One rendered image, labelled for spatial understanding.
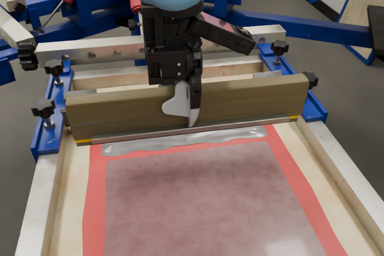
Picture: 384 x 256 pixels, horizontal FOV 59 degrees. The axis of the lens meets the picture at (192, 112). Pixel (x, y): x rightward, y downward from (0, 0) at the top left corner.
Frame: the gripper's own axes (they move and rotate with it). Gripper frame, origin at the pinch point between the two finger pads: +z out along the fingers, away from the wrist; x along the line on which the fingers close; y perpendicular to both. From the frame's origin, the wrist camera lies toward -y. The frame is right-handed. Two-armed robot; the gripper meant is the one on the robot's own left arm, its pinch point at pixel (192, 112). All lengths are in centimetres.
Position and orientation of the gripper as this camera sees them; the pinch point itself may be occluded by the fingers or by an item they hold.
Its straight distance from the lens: 59.5
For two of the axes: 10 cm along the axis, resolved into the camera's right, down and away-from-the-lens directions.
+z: 0.0, 7.9, 6.1
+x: 1.8, 6.0, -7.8
